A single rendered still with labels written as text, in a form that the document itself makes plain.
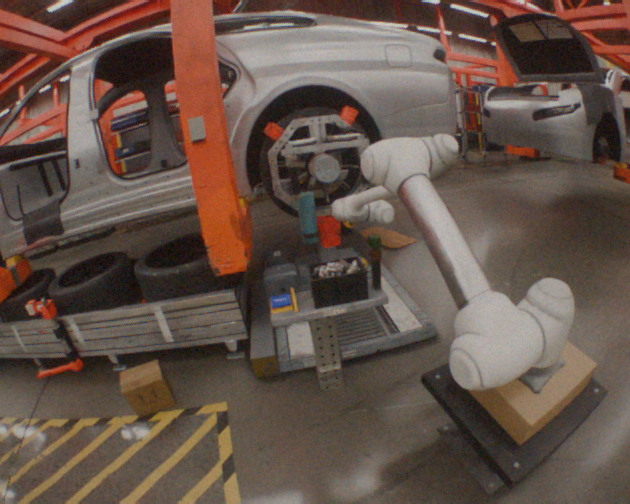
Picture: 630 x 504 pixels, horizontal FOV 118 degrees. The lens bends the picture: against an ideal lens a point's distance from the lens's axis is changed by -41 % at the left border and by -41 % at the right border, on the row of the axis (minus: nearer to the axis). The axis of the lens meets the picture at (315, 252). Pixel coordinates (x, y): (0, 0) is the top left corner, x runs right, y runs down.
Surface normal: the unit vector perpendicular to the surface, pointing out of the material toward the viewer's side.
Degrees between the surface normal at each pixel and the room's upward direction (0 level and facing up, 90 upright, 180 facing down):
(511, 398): 1
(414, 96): 90
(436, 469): 0
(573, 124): 89
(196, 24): 90
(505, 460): 0
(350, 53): 90
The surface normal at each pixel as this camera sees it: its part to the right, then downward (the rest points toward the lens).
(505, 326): 0.00, -0.55
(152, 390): 0.54, 0.25
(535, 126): -0.92, 0.25
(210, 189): 0.16, 0.36
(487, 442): -0.13, -0.92
